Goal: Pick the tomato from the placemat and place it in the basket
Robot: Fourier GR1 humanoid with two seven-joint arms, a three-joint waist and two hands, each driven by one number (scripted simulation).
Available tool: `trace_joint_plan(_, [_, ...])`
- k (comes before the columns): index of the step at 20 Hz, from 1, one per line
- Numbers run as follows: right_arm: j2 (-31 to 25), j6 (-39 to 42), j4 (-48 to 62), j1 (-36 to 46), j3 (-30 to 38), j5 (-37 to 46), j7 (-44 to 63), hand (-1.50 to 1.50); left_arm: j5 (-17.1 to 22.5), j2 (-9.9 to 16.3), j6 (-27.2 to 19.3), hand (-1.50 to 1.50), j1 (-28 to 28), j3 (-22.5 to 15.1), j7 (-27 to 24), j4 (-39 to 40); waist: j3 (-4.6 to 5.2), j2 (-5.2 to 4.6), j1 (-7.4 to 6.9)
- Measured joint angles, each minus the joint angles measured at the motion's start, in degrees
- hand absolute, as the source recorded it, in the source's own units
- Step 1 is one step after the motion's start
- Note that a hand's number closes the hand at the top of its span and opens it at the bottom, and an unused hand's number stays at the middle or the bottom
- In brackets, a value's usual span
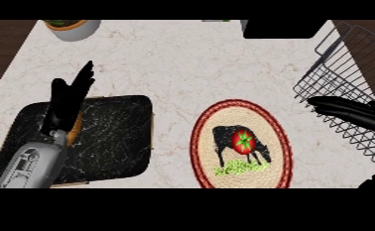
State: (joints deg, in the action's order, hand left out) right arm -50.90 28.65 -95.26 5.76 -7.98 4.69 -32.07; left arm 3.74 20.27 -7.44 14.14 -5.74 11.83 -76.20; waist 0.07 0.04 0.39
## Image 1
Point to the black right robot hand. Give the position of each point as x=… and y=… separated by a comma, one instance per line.
x=345, y=109

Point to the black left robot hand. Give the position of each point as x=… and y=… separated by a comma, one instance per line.
x=60, y=109

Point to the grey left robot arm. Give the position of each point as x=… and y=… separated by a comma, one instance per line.
x=34, y=165

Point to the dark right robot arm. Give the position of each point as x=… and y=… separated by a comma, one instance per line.
x=368, y=182

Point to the oval woven cow placemat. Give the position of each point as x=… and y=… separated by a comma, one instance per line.
x=239, y=112

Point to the red tomato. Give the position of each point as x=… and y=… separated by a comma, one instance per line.
x=242, y=141

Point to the orange object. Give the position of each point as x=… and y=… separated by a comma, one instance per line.
x=74, y=132

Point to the black marble cutting board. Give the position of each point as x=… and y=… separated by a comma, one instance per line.
x=112, y=136

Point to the grey plant pot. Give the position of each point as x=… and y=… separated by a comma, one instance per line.
x=75, y=31

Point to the black appliance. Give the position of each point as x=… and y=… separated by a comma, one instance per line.
x=282, y=29

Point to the small grey green object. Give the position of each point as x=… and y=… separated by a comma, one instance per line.
x=215, y=20

